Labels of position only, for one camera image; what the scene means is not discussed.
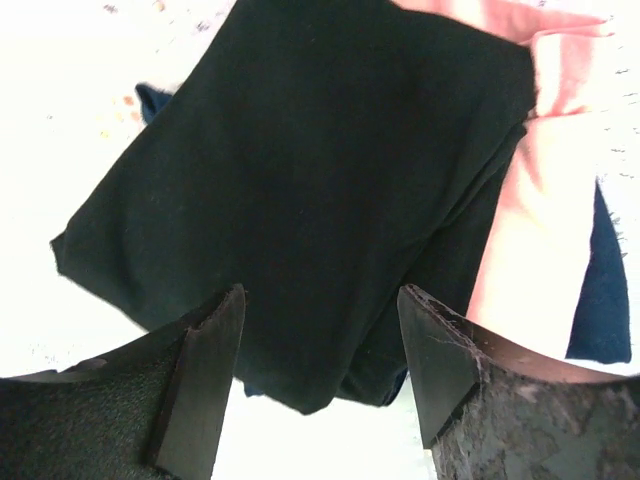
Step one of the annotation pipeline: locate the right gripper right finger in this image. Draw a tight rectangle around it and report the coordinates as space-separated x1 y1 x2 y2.
397 285 639 480

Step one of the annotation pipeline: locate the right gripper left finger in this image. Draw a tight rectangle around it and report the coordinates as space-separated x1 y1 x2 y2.
1 285 245 479

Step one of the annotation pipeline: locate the black t shirt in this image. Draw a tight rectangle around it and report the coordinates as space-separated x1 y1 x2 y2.
52 1 535 414

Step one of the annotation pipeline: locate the salmon pink folded shirt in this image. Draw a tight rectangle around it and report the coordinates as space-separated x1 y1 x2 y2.
407 1 615 359

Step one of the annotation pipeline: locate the navy blue folded shirt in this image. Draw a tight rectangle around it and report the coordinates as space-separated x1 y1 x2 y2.
566 188 632 364

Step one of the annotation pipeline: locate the white laundry basket front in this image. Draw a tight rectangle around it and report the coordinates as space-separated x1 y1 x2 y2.
0 0 640 480

